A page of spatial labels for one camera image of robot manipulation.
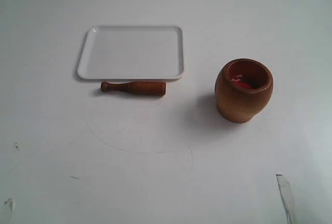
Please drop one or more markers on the brown wooden pestle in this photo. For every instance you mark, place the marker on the brown wooden pestle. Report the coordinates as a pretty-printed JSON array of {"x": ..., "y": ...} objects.
[{"x": 145, "y": 88}]

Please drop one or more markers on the red object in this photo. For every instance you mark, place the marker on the red object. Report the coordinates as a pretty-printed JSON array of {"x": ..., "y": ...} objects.
[{"x": 242, "y": 82}]

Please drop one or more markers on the brown wooden mortar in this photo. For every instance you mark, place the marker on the brown wooden mortar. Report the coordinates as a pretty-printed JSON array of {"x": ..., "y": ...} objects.
[{"x": 238, "y": 104}]

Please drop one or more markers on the white rectangular plastic tray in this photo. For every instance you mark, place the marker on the white rectangular plastic tray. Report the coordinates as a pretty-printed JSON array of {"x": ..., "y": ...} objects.
[{"x": 141, "y": 52}]

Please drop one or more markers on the clear tape strip right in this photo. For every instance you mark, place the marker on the clear tape strip right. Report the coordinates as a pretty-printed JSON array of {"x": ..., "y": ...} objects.
[{"x": 287, "y": 199}]

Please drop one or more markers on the clear tape strip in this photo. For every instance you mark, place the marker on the clear tape strip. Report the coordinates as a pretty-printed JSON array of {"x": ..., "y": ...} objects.
[
  {"x": 287, "y": 199},
  {"x": 9, "y": 206}
]

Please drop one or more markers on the clear tape strip left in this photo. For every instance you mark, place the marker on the clear tape strip left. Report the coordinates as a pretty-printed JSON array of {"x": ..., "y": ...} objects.
[{"x": 9, "y": 206}]

